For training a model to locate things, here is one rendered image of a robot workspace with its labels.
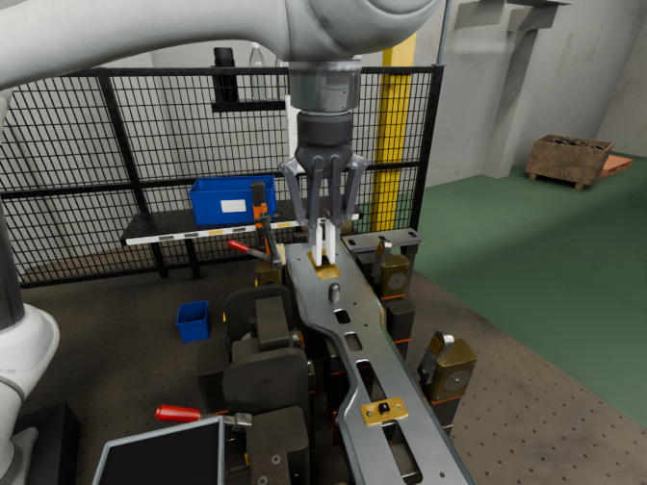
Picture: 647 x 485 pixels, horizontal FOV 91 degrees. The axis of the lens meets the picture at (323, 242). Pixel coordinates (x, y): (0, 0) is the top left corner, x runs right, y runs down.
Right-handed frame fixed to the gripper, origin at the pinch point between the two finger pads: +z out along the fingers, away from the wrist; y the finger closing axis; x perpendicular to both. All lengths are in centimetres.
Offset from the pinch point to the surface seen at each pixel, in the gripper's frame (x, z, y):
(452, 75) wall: 328, -7, 265
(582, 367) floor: 31, 131, 170
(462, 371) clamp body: -10.6, 29.4, 26.9
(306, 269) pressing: 36.4, 31.4, 5.9
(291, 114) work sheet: 88, -6, 14
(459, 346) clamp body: -6.9, 26.4, 28.2
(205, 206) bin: 72, 21, -23
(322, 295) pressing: 22.9, 31.2, 6.8
